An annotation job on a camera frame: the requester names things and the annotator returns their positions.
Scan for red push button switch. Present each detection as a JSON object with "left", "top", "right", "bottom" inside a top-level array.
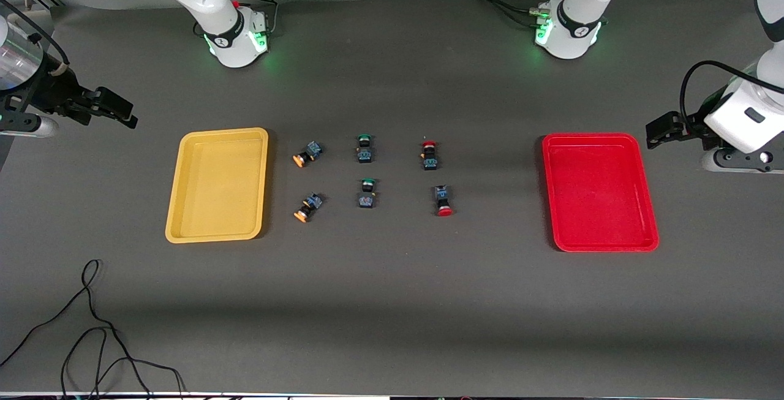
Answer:
[
  {"left": 420, "top": 139, "right": 440, "bottom": 172},
  {"left": 432, "top": 184, "right": 454, "bottom": 217}
]

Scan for red plastic tray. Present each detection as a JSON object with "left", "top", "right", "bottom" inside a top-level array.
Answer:
[{"left": 542, "top": 133, "right": 660, "bottom": 253}]

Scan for yellow push button switch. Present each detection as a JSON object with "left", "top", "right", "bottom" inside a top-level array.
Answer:
[
  {"left": 293, "top": 140, "right": 325, "bottom": 168},
  {"left": 293, "top": 192, "right": 324, "bottom": 223}
]

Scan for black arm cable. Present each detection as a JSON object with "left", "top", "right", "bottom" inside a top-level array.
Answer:
[
  {"left": 0, "top": 0, "right": 68, "bottom": 76},
  {"left": 680, "top": 60, "right": 784, "bottom": 137}
]

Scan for thin black loose cable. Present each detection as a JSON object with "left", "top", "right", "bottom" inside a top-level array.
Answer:
[{"left": 0, "top": 259, "right": 186, "bottom": 399}]

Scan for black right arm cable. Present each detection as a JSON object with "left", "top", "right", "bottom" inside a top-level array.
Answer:
[{"left": 0, "top": 0, "right": 68, "bottom": 76}]

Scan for black right arm base cables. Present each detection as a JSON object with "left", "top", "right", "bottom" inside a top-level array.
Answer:
[{"left": 230, "top": 0, "right": 279, "bottom": 36}]

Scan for dark grey table mat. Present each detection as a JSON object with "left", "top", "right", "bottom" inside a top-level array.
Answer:
[{"left": 0, "top": 0, "right": 784, "bottom": 396}]

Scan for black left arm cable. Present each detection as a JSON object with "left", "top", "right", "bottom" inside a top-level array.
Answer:
[{"left": 680, "top": 60, "right": 784, "bottom": 137}]

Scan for yellow plastic tray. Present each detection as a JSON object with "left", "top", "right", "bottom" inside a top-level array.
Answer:
[{"left": 165, "top": 127, "right": 270, "bottom": 244}]

